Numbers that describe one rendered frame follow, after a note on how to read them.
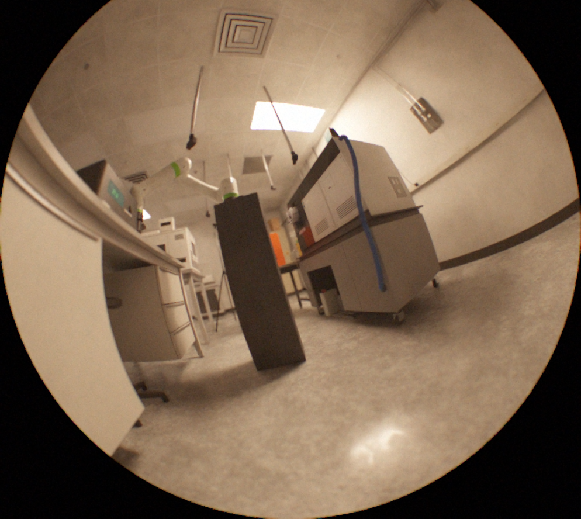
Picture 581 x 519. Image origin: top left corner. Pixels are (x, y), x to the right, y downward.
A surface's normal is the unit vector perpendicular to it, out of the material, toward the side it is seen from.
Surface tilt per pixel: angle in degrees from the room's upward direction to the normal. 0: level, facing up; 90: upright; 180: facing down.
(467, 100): 90
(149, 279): 90
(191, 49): 180
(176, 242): 90
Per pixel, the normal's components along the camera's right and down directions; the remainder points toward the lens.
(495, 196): -0.91, 0.17
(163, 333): 0.32, -0.34
